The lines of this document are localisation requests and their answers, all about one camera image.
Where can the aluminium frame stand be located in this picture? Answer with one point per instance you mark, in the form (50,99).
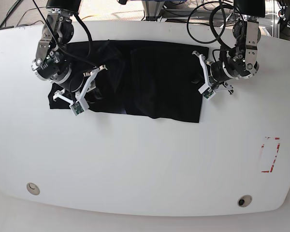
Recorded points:
(152,9)

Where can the left table grommet hole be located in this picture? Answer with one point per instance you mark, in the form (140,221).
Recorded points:
(33,189)

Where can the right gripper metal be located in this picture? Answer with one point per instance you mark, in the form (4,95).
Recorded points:
(53,61)

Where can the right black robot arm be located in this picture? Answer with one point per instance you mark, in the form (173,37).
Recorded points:
(69,4)

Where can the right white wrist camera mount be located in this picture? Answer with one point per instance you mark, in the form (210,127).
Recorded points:
(79,104)

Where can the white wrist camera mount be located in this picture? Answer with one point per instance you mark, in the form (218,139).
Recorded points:
(79,104)
(211,86)

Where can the table grommet hole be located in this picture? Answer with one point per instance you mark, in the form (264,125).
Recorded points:
(33,189)
(244,201)

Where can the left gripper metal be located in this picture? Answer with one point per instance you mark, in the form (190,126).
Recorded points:
(239,61)

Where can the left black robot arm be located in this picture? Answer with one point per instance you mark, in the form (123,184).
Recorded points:
(245,8)

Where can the black t-shirt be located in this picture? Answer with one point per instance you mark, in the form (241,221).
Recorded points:
(147,78)

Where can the right table grommet hole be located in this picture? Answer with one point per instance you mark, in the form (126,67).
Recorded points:
(244,201)

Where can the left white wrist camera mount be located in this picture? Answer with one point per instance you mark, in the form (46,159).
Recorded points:
(211,86)

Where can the red tape rectangle marking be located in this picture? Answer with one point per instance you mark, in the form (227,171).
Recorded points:
(268,154)

